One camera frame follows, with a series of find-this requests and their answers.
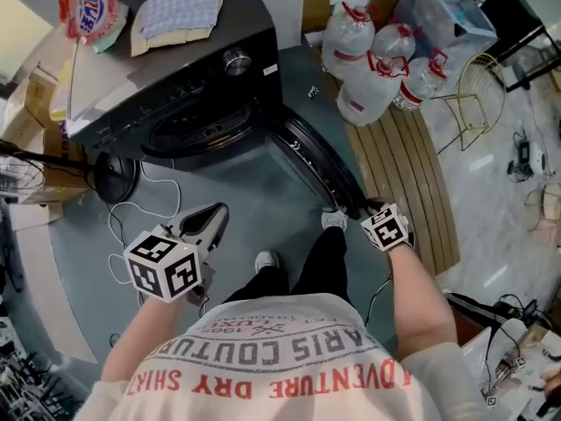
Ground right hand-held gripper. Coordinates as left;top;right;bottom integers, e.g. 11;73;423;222
359;196;415;253

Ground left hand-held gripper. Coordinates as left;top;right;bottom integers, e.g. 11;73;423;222
124;202;231;303

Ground round black washer door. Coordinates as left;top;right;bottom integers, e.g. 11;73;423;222
261;102;379;224

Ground person's left forearm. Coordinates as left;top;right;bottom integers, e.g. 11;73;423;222
100;295;195;386

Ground person's right forearm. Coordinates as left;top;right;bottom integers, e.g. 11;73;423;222
387;244;460;364

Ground black washing machine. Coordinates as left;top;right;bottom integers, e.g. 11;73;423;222
65;0;282;173

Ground white sneaker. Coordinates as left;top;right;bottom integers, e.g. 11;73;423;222
254;249;281;276
320;208;350;232

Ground wooden slatted platform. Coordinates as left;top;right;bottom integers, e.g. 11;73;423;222
344;102;462;276

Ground black trousers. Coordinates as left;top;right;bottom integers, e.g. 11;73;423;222
222;225;352;307

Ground black standing fan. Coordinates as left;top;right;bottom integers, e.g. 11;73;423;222
0;139;142;205

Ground brown cardboard box yellow label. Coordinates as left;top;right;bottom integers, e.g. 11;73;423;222
19;120;94;206

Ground gold round side table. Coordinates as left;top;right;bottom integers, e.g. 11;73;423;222
524;181;561;232

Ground cream printed t-shirt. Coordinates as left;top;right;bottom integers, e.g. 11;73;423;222
85;293;497;421

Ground beige folded cloth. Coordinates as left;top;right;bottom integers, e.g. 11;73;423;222
130;0;232;58

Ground clear plastic storage box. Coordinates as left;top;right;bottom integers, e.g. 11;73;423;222
395;0;500;55

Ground pink white detergent bag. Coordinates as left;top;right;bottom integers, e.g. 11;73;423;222
58;0;131;54

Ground white cable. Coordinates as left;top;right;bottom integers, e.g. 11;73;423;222
107;160;183;289

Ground clear water bottle red handle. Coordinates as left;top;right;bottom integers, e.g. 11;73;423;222
336;50;411;127
321;1;383;79
372;14;424;68
392;47;449;113

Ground white device with cables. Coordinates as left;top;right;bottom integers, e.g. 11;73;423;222
507;131;554;184

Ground gold wire chair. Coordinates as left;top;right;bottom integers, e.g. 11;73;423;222
430;52;508;155

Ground black metal frame table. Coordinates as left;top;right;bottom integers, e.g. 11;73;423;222
480;0;561;95

